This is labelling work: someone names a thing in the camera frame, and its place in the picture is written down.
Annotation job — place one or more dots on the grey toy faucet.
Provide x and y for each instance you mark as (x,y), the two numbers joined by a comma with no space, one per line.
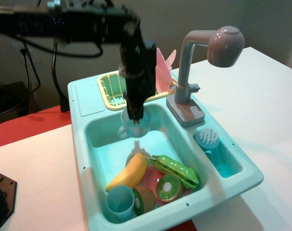
(224,47)

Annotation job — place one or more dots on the teal toy sink unit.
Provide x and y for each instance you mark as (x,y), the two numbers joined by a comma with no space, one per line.
(101,154)

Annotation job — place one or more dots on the pink toy plate back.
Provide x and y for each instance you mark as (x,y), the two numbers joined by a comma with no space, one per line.
(169,61)

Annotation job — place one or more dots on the blue toy cup in sink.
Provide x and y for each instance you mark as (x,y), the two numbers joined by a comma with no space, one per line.
(120,203)

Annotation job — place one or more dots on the green toy pea pod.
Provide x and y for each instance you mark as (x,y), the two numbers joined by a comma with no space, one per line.
(167,165)

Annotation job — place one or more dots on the yellow dish drying rack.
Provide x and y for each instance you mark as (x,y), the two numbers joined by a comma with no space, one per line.
(112,86)

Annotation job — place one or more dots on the toy kiwi half left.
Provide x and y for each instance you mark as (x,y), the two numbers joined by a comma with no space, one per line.
(144,200)

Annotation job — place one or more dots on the white wall outlet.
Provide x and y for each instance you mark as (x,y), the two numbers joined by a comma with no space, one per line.
(21,52)

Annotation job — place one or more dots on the pink toy plate front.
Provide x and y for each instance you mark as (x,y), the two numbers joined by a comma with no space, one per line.
(163,76)

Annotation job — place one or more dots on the blue toy cup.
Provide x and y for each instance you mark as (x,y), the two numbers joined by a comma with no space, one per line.
(131,129)
(120,203)

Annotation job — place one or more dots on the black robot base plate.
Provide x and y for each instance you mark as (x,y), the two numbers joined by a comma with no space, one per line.
(8,189)

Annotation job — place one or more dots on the blue dish brush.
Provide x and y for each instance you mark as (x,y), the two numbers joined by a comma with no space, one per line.
(208,139)

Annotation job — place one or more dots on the pink toy plate in sink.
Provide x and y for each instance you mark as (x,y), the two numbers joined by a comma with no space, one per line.
(151,179)

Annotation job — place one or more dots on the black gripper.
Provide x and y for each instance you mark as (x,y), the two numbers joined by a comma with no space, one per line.
(139,87)

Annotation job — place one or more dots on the yellow toy banana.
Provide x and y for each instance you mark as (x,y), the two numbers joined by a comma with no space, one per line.
(131,175)

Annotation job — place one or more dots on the toy kiwi half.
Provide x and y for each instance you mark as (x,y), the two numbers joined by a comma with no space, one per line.
(144,200)
(169,188)

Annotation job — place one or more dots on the toy kiwi half right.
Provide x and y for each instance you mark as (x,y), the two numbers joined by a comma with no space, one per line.
(169,188)

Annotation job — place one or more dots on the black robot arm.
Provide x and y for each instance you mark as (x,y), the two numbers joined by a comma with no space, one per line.
(69,22)

